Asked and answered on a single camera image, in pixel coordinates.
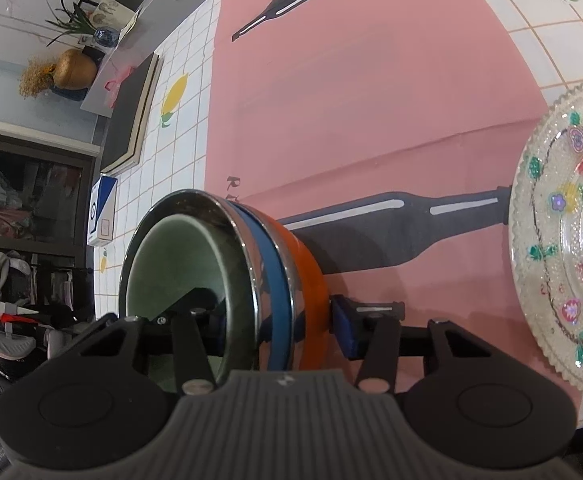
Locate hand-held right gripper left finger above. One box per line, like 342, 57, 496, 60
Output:
74, 287, 233, 397

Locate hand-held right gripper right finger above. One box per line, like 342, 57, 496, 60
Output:
330, 295, 503, 395

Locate orange steel bowl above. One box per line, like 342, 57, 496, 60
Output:
252, 207, 331, 374

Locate blue steel bowl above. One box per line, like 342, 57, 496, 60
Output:
118, 188, 295, 377

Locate green ceramic bowl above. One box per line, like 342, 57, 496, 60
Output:
124, 215, 250, 397

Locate white painted fruit plate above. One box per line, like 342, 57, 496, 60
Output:
524, 105, 583, 372

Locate clear glass flower plate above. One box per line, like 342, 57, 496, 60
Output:
509, 77, 583, 397

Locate white and blue box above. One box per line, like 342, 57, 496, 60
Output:
88, 176, 119, 247

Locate lemon print checked tablecloth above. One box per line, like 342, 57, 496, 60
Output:
89, 0, 583, 432

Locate dark framed glass door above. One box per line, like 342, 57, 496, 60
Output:
0, 127, 98, 322

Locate black hardcover book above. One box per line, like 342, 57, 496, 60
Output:
100, 52, 164, 175

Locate pink plastic basket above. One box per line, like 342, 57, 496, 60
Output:
102, 65, 135, 109

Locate gold round vase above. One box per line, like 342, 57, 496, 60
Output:
53, 49, 98, 90

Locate dried yellow flowers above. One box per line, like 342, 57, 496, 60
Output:
19, 57, 58, 99

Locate white illustrated card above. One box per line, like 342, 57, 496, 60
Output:
89, 0, 138, 36

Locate grey marble television cabinet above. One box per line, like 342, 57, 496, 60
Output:
80, 0, 258, 117

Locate green leafy plant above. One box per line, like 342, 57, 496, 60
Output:
46, 0, 95, 46

